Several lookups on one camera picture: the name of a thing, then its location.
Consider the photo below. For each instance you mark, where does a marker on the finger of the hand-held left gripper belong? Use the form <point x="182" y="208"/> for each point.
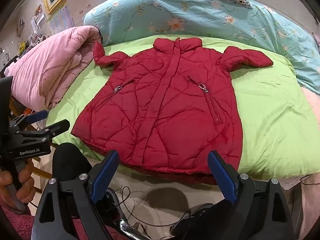
<point x="57" y="126"/>
<point x="37" y="116"/>

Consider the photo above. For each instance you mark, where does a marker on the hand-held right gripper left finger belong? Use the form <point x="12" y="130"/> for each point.
<point x="105" y="175"/>

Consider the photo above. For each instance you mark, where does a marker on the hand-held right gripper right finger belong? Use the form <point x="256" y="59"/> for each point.
<point x="221" y="175"/>

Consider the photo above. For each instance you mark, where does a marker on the red quilted jacket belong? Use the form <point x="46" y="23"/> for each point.
<point x="162" y="105"/>

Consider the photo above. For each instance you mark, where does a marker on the person's left hand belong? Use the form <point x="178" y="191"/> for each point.
<point x="23" y="177"/>

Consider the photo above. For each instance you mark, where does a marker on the person's black pants leg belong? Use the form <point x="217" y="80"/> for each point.
<point x="71" y="162"/>

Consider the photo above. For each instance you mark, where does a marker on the black shoe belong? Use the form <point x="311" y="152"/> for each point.
<point x="125" y="220"/>
<point x="192" y="217"/>

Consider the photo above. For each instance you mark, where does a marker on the pink quilt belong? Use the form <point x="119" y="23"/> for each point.
<point x="50" y="65"/>

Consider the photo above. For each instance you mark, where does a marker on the green bed sheet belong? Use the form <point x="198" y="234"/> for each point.
<point x="270" y="120"/>

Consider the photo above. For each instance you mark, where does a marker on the cluttered desk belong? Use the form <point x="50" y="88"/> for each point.
<point x="27" y="37"/>

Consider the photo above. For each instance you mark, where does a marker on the blue floral duvet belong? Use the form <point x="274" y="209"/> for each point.
<point x="212" y="22"/>

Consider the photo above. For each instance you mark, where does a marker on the wall calendar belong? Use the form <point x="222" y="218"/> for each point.
<point x="61" y="20"/>

